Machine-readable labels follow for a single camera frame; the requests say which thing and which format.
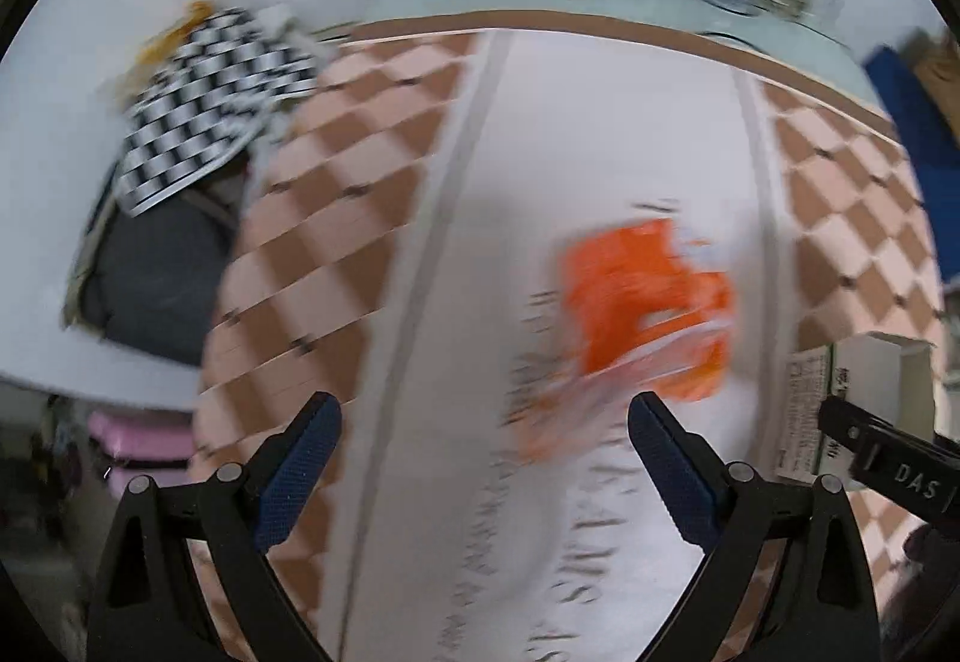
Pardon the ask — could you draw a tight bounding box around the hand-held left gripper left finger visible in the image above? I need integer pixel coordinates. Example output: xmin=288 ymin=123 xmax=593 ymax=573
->
xmin=86 ymin=392 xmax=343 ymax=662

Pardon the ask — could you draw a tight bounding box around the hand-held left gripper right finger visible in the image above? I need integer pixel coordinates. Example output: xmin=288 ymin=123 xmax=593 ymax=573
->
xmin=628 ymin=392 xmax=880 ymax=662

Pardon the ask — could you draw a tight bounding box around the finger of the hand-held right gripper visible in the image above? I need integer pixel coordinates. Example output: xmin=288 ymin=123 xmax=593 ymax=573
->
xmin=817 ymin=395 xmax=886 ymax=479

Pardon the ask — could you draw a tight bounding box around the white green medicine box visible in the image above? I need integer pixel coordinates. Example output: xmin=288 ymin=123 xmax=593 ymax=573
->
xmin=780 ymin=332 xmax=938 ymax=484

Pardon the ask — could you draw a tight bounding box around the orange snack bag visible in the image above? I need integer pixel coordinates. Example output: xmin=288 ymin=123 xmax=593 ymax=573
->
xmin=510 ymin=218 xmax=737 ymax=462

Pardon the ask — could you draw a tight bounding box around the pink suitcase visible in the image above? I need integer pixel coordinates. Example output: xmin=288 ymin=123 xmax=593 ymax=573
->
xmin=85 ymin=407 xmax=200 ymax=492

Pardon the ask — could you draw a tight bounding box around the diamond pattern table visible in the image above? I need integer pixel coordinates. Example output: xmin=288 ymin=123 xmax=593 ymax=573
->
xmin=187 ymin=0 xmax=953 ymax=662

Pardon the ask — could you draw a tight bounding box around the brown cardboard box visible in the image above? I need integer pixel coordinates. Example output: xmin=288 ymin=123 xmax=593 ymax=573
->
xmin=910 ymin=27 xmax=960 ymax=109

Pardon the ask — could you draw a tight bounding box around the black white checkered cloth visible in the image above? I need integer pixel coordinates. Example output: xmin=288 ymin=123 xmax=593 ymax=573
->
xmin=112 ymin=5 xmax=325 ymax=217

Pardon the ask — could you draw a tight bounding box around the yellow plastic bag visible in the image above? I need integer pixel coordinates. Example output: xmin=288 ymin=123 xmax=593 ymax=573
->
xmin=133 ymin=0 xmax=220 ymax=64

